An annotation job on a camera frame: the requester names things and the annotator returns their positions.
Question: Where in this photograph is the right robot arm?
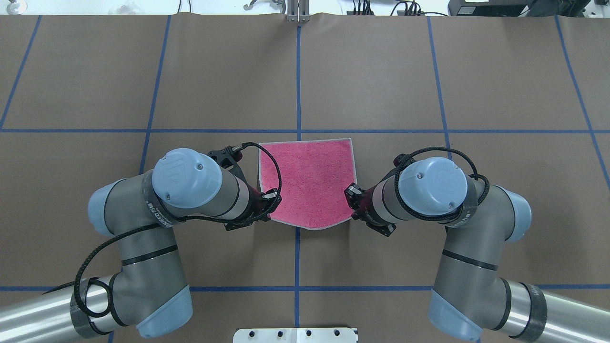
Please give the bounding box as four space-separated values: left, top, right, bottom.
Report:
345 154 610 343

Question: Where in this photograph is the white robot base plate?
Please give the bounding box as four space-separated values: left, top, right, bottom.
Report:
233 327 359 343

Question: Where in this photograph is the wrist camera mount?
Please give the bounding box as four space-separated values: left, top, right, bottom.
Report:
366 222 396 237
206 145 245 174

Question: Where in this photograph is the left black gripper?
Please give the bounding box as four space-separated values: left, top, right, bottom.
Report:
248 188 282 222

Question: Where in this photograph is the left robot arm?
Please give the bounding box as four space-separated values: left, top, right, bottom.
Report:
1 142 283 343

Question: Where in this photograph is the black box on desk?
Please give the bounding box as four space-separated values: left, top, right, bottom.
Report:
447 0 528 17

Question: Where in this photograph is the aluminium frame post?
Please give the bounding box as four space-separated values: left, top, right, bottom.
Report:
284 0 311 22

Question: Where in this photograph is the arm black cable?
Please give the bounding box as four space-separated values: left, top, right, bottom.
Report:
43 142 283 319
393 147 490 222

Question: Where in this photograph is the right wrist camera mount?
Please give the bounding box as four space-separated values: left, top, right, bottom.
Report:
366 222 396 237

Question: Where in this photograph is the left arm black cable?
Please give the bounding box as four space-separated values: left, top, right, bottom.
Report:
43 142 283 319

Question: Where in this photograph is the pink and grey towel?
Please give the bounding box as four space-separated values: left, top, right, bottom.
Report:
258 138 357 230

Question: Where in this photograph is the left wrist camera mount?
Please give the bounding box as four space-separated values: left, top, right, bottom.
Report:
206 145 245 174

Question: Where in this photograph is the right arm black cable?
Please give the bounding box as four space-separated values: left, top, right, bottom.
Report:
393 147 490 222

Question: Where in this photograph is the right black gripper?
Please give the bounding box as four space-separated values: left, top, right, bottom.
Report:
345 183 373 220

